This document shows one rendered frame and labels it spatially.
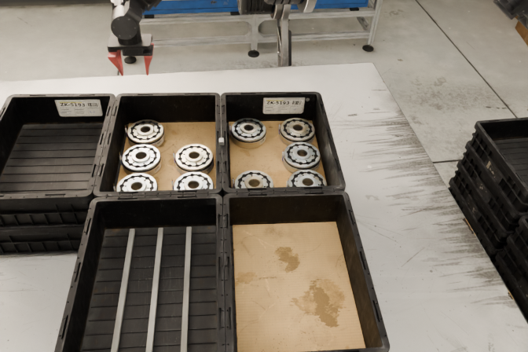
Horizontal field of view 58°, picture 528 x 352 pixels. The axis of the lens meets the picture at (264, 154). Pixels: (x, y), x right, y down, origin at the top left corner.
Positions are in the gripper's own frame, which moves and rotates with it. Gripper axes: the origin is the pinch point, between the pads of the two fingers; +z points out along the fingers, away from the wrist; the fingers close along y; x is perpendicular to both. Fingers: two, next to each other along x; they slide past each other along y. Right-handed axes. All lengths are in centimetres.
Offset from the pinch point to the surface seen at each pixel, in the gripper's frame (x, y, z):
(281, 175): -15.9, 37.8, 23.9
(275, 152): -6.4, 37.2, 23.6
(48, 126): 8.0, -29.0, 23.2
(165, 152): -5.2, 5.8, 23.5
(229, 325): -63, 21, 17
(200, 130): 3.9, 15.9, 23.2
